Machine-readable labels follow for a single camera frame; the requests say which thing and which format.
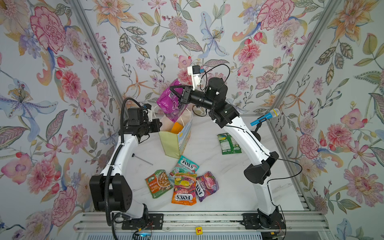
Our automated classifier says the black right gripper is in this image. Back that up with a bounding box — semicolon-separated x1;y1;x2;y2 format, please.
171;87;218;116

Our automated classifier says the purple grape snack packet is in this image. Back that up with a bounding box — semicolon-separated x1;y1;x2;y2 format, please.
157;79;187;123

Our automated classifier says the landscape print paper bag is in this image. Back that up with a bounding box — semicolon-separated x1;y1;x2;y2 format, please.
159;109;193;159

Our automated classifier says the yellow mango snack packet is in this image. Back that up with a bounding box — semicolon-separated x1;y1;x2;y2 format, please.
170;122;184;135

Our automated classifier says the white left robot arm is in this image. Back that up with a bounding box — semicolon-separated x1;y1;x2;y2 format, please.
89;98;162;230

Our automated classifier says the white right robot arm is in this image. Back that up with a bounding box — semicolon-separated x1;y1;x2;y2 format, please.
170;78;282;229

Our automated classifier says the green orange snack packet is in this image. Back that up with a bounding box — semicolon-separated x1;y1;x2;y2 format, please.
145;170;173;199

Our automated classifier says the teal Fox's candy packet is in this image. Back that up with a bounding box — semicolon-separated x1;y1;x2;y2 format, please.
169;156;200;182

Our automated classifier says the orange Fox's fruits packet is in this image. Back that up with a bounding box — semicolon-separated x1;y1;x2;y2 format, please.
172;173;197;206

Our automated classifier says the purple Fox's candy packet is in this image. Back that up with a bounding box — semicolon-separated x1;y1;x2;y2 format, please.
196;171;219;202

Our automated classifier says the blue toy microphone on stand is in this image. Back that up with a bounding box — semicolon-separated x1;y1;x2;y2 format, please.
251;109;281;142

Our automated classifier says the yellow tag with letter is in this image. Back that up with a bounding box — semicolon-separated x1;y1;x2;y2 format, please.
195;227;203;236

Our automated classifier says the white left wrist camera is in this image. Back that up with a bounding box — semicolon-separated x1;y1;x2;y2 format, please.
144;104;156;122

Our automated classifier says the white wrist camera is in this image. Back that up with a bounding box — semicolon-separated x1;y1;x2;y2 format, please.
187;65;204;91
144;104;156;122

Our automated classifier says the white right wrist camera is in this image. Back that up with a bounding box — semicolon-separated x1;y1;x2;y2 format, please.
187;65;204;91

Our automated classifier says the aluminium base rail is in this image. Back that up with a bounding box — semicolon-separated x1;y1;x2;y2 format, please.
74;211;330;233

